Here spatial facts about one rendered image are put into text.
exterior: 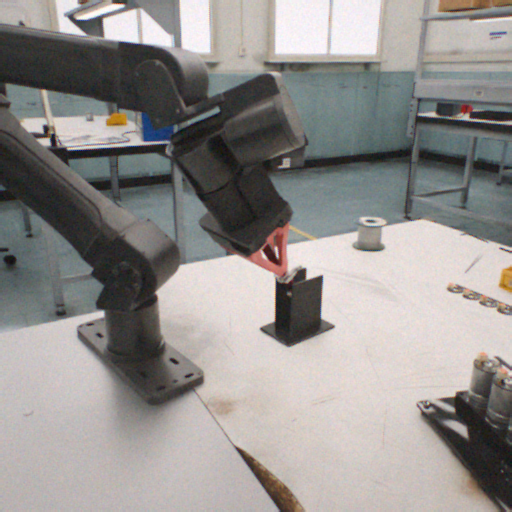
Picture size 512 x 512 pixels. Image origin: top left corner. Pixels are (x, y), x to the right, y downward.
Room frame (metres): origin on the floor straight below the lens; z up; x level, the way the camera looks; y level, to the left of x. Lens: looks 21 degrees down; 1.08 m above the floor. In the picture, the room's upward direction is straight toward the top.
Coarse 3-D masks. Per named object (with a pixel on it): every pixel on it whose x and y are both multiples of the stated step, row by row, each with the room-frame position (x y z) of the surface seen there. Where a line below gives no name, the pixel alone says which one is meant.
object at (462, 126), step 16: (432, 16) 3.55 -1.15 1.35; (448, 16) 3.43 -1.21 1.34; (464, 16) 3.41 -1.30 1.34; (480, 16) 3.41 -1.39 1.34; (496, 16) 3.32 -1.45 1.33; (416, 80) 3.62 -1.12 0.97; (432, 80) 3.50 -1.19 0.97; (448, 80) 3.38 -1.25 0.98; (464, 80) 3.28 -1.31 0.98; (432, 128) 3.49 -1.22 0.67; (448, 128) 3.37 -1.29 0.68; (464, 128) 3.26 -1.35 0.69; (480, 128) 3.15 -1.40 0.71; (496, 128) 3.03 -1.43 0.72; (416, 144) 3.60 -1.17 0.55; (416, 160) 3.61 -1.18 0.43; (464, 176) 3.91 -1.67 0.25; (432, 192) 3.72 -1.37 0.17; (448, 192) 3.79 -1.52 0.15; (464, 192) 3.89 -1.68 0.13; (448, 208) 3.29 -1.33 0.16; (496, 224) 2.96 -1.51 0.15
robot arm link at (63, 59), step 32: (0, 32) 0.52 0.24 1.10; (32, 32) 0.51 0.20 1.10; (64, 32) 0.52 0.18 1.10; (0, 64) 0.52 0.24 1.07; (32, 64) 0.51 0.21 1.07; (64, 64) 0.50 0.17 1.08; (96, 64) 0.49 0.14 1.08; (128, 64) 0.48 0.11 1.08; (192, 64) 0.49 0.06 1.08; (96, 96) 0.49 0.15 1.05; (128, 96) 0.48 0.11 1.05; (192, 96) 0.49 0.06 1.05
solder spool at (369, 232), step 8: (360, 224) 0.89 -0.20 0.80; (368, 224) 0.89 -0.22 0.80; (376, 224) 0.89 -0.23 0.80; (384, 224) 0.89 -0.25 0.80; (360, 232) 0.90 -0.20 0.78; (368, 232) 0.88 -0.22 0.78; (376, 232) 0.88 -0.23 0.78; (360, 240) 0.89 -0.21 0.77; (368, 240) 0.88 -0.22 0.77; (376, 240) 0.88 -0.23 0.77; (360, 248) 0.89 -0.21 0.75; (368, 248) 0.88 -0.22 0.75; (376, 248) 0.89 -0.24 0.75; (384, 248) 0.89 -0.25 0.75
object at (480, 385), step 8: (472, 368) 0.41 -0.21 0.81; (472, 376) 0.40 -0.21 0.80; (480, 376) 0.39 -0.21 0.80; (488, 376) 0.39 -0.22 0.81; (472, 384) 0.40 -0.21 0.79; (480, 384) 0.39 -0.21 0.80; (488, 384) 0.39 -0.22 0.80; (472, 392) 0.40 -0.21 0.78; (480, 392) 0.39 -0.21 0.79; (488, 392) 0.39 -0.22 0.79; (472, 400) 0.40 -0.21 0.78; (480, 400) 0.39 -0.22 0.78
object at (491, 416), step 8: (496, 392) 0.37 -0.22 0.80; (504, 392) 0.37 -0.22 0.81; (488, 400) 0.38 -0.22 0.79; (496, 400) 0.37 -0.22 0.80; (504, 400) 0.37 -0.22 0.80; (488, 408) 0.38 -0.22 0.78; (496, 408) 0.37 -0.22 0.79; (504, 408) 0.36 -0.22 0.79; (488, 416) 0.37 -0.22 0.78; (496, 416) 0.37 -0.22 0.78; (504, 416) 0.36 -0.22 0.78; (496, 424) 0.37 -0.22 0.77; (504, 424) 0.36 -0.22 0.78
